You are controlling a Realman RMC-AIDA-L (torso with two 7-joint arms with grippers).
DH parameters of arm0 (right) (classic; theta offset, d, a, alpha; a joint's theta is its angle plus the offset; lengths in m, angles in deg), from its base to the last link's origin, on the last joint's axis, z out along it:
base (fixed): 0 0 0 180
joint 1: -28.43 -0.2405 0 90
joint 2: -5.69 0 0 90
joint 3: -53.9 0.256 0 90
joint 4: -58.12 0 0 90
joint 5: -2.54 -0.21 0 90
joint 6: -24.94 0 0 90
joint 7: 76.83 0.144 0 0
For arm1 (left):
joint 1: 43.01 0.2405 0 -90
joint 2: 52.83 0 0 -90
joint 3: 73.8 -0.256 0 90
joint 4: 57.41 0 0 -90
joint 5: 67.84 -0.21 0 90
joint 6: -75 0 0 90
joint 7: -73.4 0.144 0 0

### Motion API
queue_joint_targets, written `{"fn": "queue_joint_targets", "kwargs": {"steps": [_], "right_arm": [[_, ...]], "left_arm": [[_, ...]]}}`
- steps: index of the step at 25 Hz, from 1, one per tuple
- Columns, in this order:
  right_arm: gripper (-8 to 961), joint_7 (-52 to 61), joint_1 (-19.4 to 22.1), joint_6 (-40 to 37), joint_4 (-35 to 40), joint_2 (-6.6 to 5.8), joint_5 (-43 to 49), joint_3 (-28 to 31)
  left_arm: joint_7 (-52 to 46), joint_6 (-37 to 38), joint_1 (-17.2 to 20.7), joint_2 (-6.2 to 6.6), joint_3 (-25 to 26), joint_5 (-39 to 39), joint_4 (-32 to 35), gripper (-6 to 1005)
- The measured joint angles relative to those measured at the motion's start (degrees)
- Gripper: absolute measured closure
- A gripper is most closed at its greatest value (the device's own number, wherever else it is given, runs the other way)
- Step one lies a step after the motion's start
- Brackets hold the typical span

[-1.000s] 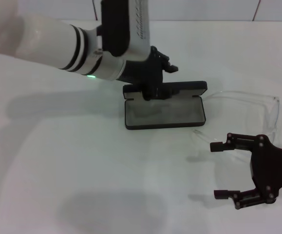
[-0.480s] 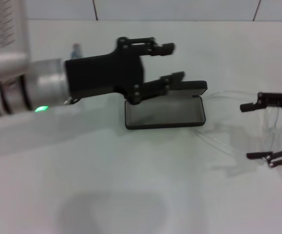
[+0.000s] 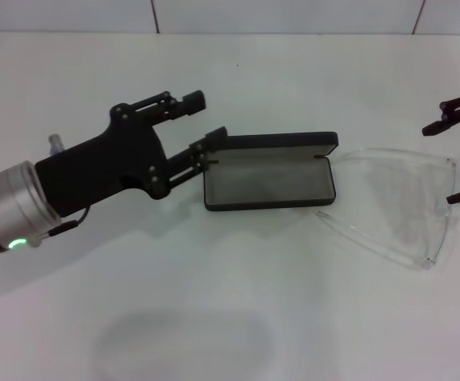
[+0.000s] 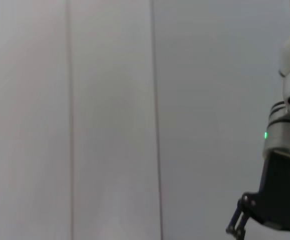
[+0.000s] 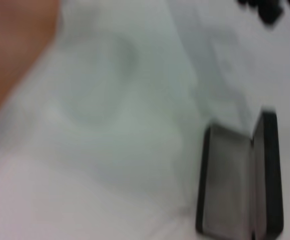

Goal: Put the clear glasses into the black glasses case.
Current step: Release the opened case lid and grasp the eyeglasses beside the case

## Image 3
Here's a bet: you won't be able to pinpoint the black glasses case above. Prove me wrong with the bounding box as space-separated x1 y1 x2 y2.
203 130 340 213

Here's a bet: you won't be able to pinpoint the clear white glasses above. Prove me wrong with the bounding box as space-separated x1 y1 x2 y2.
315 146 458 272

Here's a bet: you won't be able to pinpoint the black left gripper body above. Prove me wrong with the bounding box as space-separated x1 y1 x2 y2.
34 102 174 218

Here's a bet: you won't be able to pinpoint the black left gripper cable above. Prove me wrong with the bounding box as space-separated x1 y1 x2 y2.
34 206 92 249

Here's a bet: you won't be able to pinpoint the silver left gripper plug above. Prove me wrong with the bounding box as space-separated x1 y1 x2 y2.
48 134 65 156

